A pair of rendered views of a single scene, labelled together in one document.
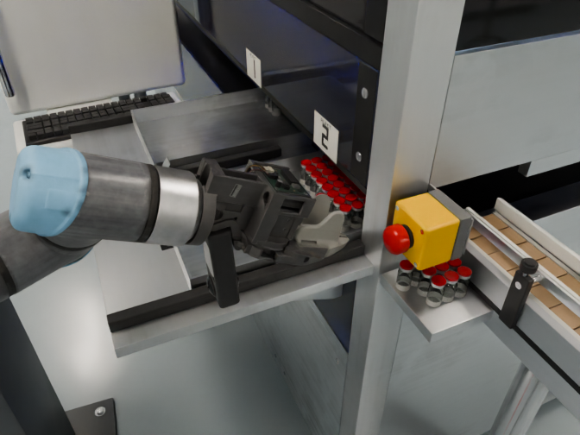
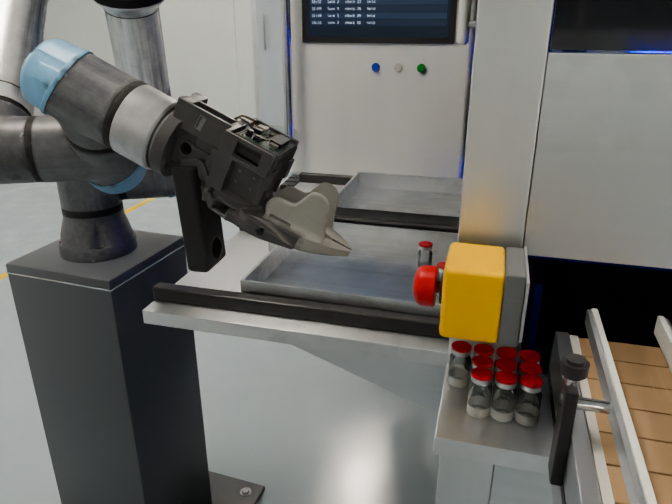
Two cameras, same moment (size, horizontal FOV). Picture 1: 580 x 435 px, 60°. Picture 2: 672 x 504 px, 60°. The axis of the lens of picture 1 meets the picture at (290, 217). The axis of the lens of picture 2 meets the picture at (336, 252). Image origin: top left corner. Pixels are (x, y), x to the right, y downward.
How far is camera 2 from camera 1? 0.44 m
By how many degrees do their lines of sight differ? 37
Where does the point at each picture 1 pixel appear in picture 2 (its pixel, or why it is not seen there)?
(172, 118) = (395, 190)
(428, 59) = (502, 49)
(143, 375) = (306, 483)
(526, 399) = not seen: outside the picture
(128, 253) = (235, 260)
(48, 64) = (332, 133)
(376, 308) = not seen: hidden behind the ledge
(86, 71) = (363, 147)
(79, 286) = (310, 375)
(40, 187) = (35, 59)
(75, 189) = (58, 69)
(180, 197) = (142, 107)
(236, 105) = not seen: hidden behind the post
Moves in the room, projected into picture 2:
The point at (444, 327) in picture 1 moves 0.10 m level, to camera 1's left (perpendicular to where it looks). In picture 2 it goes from (459, 439) to (370, 397)
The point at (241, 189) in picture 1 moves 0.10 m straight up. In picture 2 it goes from (205, 123) to (196, 8)
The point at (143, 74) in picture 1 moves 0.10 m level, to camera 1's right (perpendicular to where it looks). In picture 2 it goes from (417, 163) to (449, 168)
